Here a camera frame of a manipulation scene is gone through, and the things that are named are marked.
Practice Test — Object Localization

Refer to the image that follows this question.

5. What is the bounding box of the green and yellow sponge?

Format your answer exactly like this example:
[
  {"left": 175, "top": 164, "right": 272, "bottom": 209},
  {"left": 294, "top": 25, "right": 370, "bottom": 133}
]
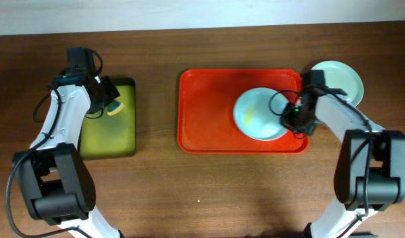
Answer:
[{"left": 106, "top": 100, "right": 124, "bottom": 116}]

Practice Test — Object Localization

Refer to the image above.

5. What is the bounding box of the light blue plate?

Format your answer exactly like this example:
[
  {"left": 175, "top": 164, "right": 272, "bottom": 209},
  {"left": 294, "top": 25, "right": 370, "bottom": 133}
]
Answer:
[{"left": 233, "top": 87, "right": 289, "bottom": 141}]

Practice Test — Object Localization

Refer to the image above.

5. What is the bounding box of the mint green plate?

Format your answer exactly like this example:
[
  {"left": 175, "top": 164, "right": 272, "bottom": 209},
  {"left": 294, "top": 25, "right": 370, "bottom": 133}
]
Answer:
[{"left": 311, "top": 61, "right": 364, "bottom": 106}]

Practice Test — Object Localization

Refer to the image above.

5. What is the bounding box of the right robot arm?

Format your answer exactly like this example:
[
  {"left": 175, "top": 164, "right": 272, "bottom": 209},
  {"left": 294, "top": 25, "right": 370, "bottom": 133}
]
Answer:
[{"left": 279, "top": 70, "right": 405, "bottom": 237}]

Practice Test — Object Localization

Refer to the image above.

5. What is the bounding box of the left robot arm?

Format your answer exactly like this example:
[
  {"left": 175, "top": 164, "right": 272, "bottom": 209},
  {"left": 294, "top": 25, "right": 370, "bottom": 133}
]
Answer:
[{"left": 5, "top": 47, "right": 124, "bottom": 238}]

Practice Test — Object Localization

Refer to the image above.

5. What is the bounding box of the black tray with yellow liquid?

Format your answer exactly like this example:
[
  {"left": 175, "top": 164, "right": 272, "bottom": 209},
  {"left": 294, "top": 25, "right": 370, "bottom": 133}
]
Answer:
[{"left": 79, "top": 78, "right": 136, "bottom": 160}]

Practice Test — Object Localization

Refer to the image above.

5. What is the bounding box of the red plastic tray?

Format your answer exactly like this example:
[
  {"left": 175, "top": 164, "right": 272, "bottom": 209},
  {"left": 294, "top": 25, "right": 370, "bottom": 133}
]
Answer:
[{"left": 177, "top": 69, "right": 309, "bottom": 154}]

